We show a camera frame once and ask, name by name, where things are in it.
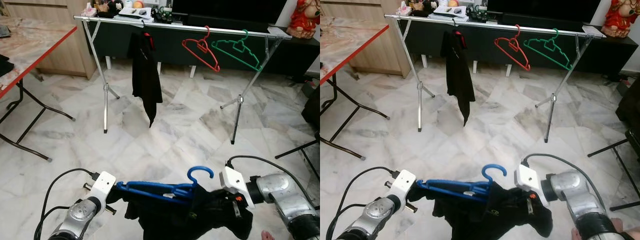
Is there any silver metal clothes rack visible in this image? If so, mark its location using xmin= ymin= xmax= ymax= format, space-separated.
xmin=73 ymin=14 xmax=293 ymax=146
xmin=383 ymin=13 xmax=606 ymax=144

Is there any green plastic clothes hanger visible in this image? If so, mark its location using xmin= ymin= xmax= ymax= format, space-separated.
xmin=210 ymin=28 xmax=263 ymax=72
xmin=522 ymin=27 xmax=574 ymax=71

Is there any red and gold figurine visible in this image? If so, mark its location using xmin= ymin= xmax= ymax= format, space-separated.
xmin=601 ymin=0 xmax=640 ymax=39
xmin=285 ymin=0 xmax=321 ymax=40

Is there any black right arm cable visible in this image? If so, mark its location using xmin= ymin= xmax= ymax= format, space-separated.
xmin=521 ymin=152 xmax=609 ymax=202
xmin=225 ymin=154 xmax=314 ymax=202

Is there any marble-pattern table with red edge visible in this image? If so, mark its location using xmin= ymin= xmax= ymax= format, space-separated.
xmin=0 ymin=17 xmax=79 ymax=163
xmin=320 ymin=17 xmax=391 ymax=162

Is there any green mug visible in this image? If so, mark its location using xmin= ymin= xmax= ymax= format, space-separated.
xmin=470 ymin=6 xmax=496 ymax=23
xmin=152 ymin=7 xmax=174 ymax=24

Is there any black flat-screen TV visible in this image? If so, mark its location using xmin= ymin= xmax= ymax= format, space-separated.
xmin=487 ymin=0 xmax=604 ymax=24
xmin=171 ymin=0 xmax=291 ymax=27

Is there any black folding chair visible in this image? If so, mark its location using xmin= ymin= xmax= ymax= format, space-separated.
xmin=587 ymin=75 xmax=640 ymax=212
xmin=274 ymin=86 xmax=321 ymax=182

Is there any red plastic clothes hanger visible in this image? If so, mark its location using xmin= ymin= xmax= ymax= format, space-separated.
xmin=493 ymin=24 xmax=532 ymax=72
xmin=181 ymin=25 xmax=221 ymax=74

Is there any blue plastic clothes hanger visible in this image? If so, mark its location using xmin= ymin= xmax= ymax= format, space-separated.
xmin=115 ymin=165 xmax=215 ymax=204
xmin=414 ymin=163 xmax=508 ymax=201

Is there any black TV console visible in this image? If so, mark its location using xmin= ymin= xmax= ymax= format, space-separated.
xmin=404 ymin=12 xmax=640 ymax=77
xmin=89 ymin=12 xmax=321 ymax=79

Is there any black shirt with knit collar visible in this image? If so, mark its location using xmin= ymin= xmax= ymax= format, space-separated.
xmin=433 ymin=180 xmax=554 ymax=240
xmin=107 ymin=182 xmax=255 ymax=240

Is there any stack of white papers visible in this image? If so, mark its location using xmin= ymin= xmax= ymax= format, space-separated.
xmin=432 ymin=5 xmax=471 ymax=22
xmin=118 ymin=7 xmax=154 ymax=21

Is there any black shirt with red label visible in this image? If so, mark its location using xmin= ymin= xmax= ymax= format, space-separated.
xmin=439 ymin=28 xmax=476 ymax=128
xmin=130 ymin=30 xmax=164 ymax=129

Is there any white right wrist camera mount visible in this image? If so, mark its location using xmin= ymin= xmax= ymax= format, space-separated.
xmin=219 ymin=166 xmax=255 ymax=209
xmin=514 ymin=163 xmax=549 ymax=202

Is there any person's bare leg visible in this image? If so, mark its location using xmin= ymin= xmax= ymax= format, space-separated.
xmin=606 ymin=217 xmax=640 ymax=240

